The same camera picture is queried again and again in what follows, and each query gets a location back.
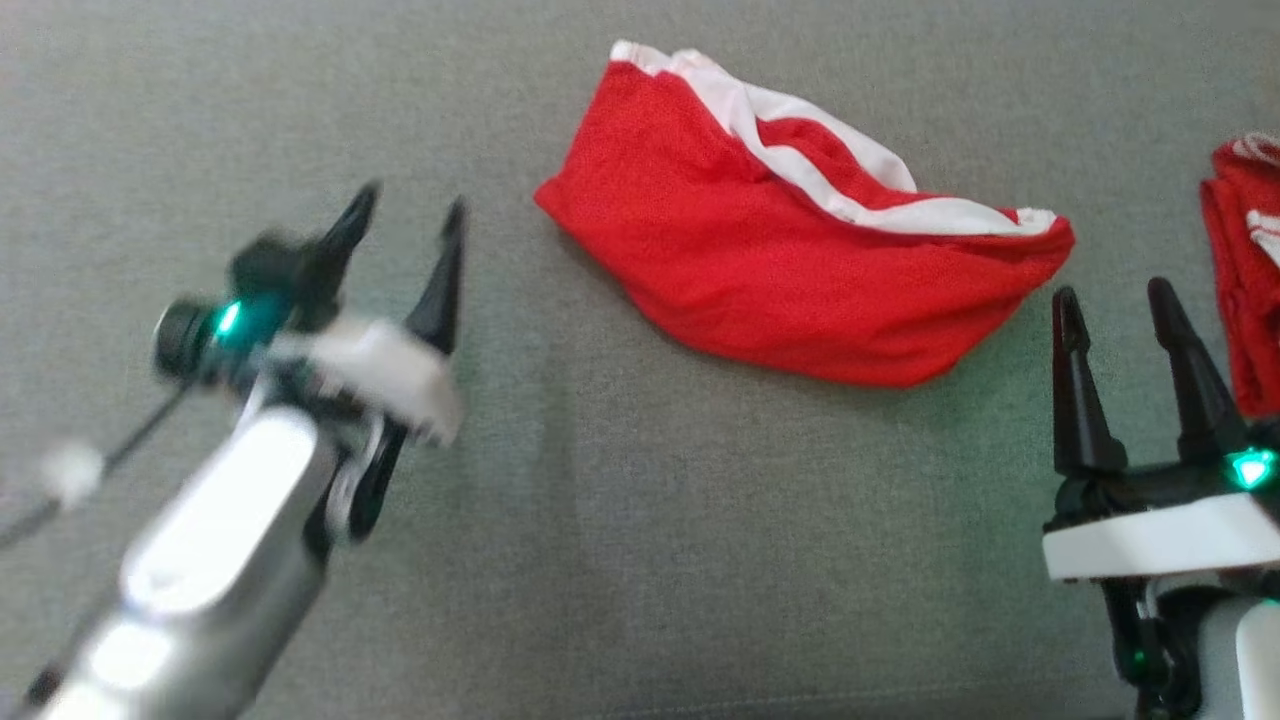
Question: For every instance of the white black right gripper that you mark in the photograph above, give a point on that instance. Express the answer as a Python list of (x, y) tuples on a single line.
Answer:
[(1160, 540)]

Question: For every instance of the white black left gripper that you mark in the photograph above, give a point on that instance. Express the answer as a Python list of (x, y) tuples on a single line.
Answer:
[(380, 370)]

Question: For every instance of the red garment with white trim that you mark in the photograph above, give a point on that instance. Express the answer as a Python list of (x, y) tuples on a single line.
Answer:
[(760, 270)]

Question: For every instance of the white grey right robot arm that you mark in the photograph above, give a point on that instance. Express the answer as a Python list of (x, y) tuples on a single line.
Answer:
[(1230, 650)]

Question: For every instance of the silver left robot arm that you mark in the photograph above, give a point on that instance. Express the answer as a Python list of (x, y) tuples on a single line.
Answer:
[(220, 540)]

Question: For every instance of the folded red garment white stripe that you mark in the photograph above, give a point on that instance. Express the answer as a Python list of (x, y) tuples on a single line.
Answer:
[(1245, 300)]

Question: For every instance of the grey sofa chaise seat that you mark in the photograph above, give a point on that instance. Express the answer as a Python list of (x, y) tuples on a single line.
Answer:
[(640, 500)]

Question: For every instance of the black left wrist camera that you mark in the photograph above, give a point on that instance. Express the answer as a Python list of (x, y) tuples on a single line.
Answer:
[(185, 338)]

